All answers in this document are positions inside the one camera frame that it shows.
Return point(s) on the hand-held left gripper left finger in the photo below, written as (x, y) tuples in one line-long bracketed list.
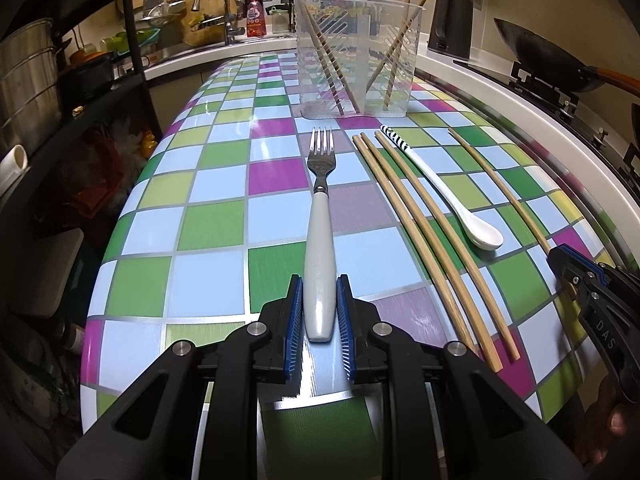
[(295, 330)]

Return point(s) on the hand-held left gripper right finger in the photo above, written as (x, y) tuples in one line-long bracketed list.
[(346, 330)]

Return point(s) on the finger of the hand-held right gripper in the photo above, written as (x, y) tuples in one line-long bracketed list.
[(622, 279), (575, 265)]

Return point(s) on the clear plastic utensil holder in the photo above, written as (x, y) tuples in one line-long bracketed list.
[(360, 60)]

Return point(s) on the person's right hand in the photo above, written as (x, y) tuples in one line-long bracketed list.
[(615, 425)]

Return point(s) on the black gas stove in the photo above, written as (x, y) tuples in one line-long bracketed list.
[(545, 92)]

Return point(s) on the grey flat board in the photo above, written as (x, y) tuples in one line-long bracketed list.
[(45, 270)]

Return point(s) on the black electric kettle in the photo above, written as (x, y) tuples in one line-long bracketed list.
[(450, 25)]

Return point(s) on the steel kitchen sink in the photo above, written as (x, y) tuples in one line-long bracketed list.
[(200, 49)]

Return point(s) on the clear jar green lid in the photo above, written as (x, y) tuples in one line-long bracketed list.
[(280, 20)]

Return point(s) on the red dish soap bottle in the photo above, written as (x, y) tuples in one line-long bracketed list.
[(255, 17)]

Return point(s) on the wooden cutting board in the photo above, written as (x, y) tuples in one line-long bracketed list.
[(197, 25)]

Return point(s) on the chrome kitchen faucet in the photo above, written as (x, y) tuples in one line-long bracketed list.
[(227, 15)]

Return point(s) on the white plastic pipe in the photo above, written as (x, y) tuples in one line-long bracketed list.
[(12, 167)]

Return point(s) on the black pot orange lid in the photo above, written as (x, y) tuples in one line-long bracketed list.
[(92, 72)]

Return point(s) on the green plastic bowls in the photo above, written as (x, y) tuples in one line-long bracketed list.
[(132, 40)]

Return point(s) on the black metal shelf rack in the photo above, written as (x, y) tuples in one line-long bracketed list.
[(132, 25)]

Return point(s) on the large steel stockpot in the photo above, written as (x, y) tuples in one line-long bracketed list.
[(25, 75)]

